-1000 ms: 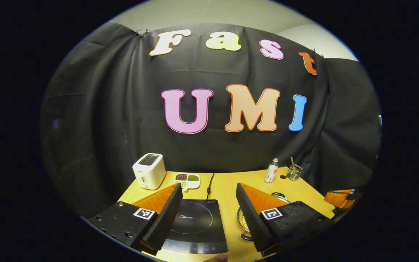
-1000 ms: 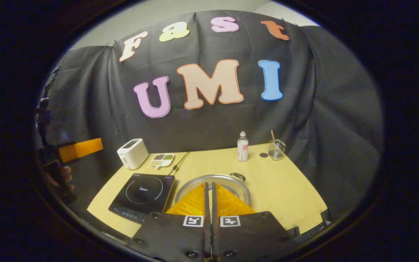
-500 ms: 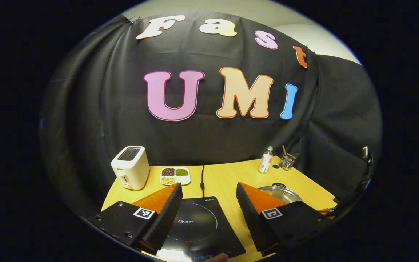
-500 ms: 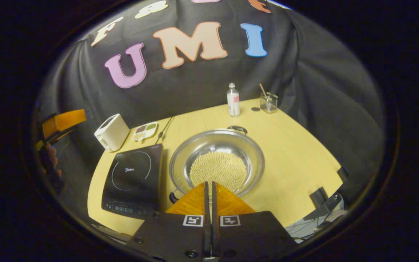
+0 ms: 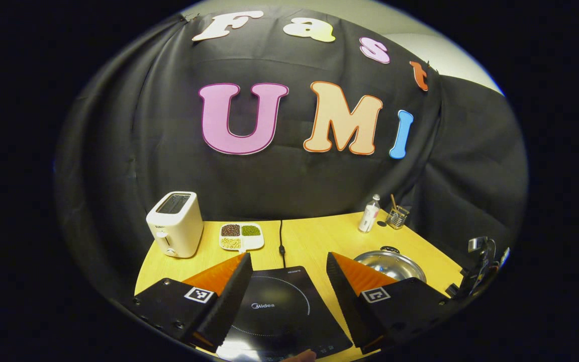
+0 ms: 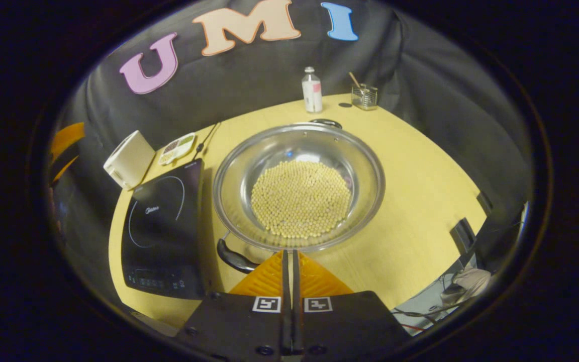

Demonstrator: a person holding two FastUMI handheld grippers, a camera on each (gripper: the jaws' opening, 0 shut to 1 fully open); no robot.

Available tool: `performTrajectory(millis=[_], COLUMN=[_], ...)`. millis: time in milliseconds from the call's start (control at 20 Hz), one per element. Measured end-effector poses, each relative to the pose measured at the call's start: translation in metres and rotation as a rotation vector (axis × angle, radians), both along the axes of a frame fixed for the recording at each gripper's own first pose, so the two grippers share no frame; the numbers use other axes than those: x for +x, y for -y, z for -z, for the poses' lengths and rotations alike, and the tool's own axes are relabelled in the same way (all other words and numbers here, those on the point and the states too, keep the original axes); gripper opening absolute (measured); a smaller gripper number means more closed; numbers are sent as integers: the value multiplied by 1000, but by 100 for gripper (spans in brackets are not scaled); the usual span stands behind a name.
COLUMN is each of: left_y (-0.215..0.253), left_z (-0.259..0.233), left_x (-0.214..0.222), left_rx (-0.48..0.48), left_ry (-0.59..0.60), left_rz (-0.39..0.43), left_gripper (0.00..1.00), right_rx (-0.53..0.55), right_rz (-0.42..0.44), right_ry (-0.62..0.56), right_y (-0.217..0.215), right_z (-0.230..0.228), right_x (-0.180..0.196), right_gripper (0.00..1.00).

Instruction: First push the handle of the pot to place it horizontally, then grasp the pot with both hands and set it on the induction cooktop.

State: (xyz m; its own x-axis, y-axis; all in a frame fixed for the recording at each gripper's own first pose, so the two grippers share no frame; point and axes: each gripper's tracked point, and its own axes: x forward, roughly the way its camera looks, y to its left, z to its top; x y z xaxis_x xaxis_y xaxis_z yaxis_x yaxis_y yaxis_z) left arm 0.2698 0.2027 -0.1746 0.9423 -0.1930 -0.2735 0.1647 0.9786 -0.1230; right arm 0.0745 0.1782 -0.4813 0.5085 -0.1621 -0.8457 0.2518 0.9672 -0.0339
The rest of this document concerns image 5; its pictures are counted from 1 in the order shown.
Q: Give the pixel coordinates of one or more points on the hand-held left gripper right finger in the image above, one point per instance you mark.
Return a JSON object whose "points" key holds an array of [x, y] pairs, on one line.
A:
{"points": [[350, 306]]}

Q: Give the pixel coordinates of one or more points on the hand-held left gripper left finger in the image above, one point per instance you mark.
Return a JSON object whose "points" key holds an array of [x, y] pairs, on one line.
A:
{"points": [[229, 301]]}

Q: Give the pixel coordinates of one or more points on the black induction cooktop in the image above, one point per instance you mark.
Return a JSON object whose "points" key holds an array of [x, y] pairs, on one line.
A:
{"points": [[279, 322]]}

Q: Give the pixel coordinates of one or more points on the white divided plate of beans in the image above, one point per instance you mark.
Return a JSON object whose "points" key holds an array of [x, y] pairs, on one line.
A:
{"points": [[240, 237]]}

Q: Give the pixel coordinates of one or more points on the clear bottle with pink label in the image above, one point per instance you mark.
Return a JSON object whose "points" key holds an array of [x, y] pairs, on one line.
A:
{"points": [[368, 216]]}

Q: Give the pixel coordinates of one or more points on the white toaster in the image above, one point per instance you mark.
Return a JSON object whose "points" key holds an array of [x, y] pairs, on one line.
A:
{"points": [[175, 226]]}

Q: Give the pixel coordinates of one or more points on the wooden stick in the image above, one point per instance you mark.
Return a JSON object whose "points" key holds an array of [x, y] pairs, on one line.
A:
{"points": [[393, 202]]}

